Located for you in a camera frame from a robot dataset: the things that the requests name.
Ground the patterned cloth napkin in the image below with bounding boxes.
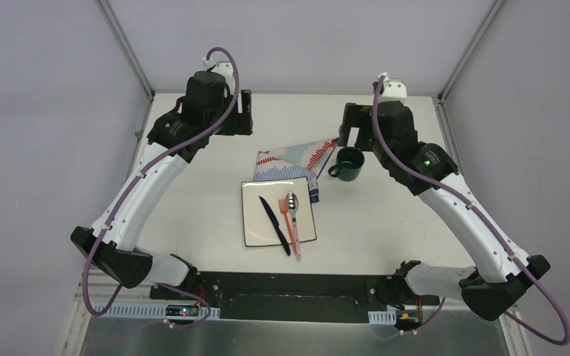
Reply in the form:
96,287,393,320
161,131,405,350
252,138,337,203

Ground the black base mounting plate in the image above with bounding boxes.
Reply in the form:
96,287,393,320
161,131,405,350
149,271,441,324

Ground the white square plate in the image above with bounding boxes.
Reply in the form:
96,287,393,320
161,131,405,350
241,177,317,248

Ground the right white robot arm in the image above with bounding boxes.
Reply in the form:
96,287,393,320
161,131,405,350
338,73,550,321

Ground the left white cable duct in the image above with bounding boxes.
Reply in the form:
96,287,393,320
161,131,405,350
103,302,220,321

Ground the white cable duct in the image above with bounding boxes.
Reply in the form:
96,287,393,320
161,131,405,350
103,302,220,321
367,310,396,326

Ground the orange plastic fork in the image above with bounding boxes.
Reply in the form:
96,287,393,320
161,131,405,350
278,198,300,260

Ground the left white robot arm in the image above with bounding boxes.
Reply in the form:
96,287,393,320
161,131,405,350
71,60,252,300

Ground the dark blue plastic knife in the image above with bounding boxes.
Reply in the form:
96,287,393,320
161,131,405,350
259,196,292,257

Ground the dark green mug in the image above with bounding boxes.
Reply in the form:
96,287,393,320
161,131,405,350
328,147,365,182

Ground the silver spoon pink handle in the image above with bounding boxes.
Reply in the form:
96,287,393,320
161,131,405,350
286,192,302,262

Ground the right white cable duct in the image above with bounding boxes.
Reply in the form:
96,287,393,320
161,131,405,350
367,310,396,326

